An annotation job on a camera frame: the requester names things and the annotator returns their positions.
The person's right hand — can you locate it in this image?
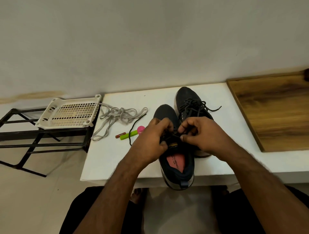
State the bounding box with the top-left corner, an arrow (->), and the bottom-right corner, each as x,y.
178,116 -> 237,162

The person's left hand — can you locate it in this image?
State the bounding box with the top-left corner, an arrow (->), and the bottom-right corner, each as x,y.
126,117 -> 174,169

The black shoelace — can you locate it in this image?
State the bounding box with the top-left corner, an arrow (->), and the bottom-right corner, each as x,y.
128,113 -> 190,147
181,98 -> 222,119

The dark sneaker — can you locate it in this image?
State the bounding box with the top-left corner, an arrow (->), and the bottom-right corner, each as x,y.
153,103 -> 196,190
174,86 -> 213,158

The grey shoelaces bundle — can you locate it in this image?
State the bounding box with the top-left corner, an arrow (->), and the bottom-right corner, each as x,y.
91,103 -> 148,141

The person's right forearm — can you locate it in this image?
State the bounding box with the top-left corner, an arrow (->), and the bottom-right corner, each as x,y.
227,145 -> 309,234

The person's left forearm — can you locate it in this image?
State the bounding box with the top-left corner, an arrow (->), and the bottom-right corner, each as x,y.
72,159 -> 150,234

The person's bare foot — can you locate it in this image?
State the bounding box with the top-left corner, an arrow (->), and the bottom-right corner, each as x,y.
130,188 -> 148,205

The green marker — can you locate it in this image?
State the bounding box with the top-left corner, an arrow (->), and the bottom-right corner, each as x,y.
120,130 -> 138,141

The wooden board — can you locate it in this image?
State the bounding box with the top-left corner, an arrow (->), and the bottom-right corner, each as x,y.
226,71 -> 309,153

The white perforated plastic tray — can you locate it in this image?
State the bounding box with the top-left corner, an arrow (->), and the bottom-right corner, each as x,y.
36,94 -> 103,130

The black metal rack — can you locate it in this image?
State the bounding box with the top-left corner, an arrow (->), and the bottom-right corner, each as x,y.
0,103 -> 102,177

